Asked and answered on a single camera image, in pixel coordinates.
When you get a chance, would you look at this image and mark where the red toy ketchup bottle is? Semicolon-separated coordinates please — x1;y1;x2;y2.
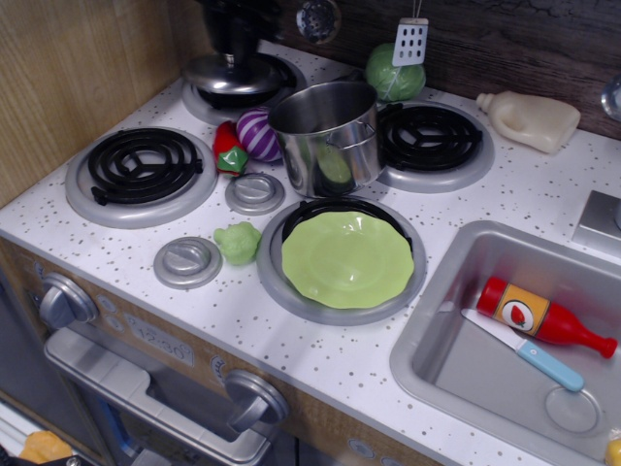
475;277;618;359

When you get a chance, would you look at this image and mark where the grey toy sink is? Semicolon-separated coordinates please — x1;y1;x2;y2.
390;221;620;465

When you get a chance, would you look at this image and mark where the grey oven door handle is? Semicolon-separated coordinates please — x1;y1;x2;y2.
45;328;272;465

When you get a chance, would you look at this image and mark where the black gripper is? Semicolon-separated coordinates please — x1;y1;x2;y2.
199;0;282;66

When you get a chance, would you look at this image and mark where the yellow toy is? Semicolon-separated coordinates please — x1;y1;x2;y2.
18;431;73;464
605;438;621;466

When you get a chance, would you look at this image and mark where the back left black burner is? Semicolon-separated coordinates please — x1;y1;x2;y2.
181;52;307;125

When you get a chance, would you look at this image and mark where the blue handled toy knife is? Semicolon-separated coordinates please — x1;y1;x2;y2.
461;309;585;392

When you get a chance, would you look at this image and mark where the grey oven knob right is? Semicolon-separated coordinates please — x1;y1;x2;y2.
224;369;290;433

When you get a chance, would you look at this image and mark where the grey stove knob upper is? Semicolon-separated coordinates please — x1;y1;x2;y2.
225;173;285;216

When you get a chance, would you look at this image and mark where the yellow toy at bottom right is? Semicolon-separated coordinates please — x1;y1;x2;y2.
605;438;621;466

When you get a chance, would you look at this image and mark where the front left black burner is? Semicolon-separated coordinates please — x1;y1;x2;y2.
65;127;217;229

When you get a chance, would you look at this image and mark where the green toy cabbage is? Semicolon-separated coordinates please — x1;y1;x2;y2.
365;44;426;103

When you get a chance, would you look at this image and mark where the chrome faucet knob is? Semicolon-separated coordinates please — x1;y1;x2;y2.
601;75;621;121

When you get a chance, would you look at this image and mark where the black burner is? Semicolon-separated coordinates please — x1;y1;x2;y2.
181;52;307;125
256;196;427;326
378;103;495;194
65;127;217;229

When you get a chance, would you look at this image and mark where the grey stove knob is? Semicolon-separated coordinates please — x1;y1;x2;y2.
225;173;285;216
153;237;223;289

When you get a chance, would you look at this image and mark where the steel pot lid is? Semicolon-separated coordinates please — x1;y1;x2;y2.
181;53;282;95

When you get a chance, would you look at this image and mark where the purple striped toy onion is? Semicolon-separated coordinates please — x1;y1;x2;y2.
236;107;282;162

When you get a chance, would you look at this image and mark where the grey oven knob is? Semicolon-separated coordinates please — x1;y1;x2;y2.
39;273;99;329
224;369;290;433

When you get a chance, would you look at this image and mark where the cream toy bottle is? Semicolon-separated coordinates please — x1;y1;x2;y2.
475;91;581;154

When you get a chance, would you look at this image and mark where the grey stove knob lower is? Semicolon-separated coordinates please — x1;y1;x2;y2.
153;237;223;289

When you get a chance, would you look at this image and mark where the red toy pepper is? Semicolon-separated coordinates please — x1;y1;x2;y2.
212;120;249;177

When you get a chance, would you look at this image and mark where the stainless steel pot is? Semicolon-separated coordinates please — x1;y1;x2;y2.
268;81;385;198

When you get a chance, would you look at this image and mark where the white toy spatula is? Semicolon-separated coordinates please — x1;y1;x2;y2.
392;17;429;67

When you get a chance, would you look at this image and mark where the grey oven knob left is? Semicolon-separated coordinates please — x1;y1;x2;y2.
39;273;99;329

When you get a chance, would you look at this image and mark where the back right black burner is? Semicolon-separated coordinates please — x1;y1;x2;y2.
378;103;495;194

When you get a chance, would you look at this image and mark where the hanging metal strainer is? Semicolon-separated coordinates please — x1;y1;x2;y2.
296;0;342;45

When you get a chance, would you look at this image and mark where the yellow toy at bottom left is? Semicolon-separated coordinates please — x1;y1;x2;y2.
18;431;73;464

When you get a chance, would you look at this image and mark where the light green toy lettuce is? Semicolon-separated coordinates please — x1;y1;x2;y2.
213;221;262;266

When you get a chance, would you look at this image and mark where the front right black burner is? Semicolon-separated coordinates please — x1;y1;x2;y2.
256;196;427;326

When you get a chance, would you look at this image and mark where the green plastic plate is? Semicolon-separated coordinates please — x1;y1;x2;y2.
281;211;415;310

